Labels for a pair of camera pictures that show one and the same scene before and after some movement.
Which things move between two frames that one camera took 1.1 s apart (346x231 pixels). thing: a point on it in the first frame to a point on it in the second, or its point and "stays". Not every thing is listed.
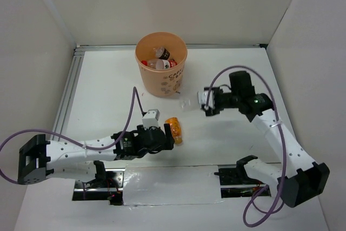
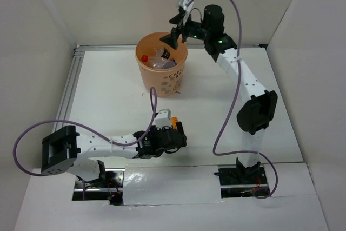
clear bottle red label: (159, 64) to (144, 58)
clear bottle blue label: (191, 104) to (161, 63)
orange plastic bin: (161, 57) stays
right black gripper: (213, 111) to (172, 39)
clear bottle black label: (162, 53) stays
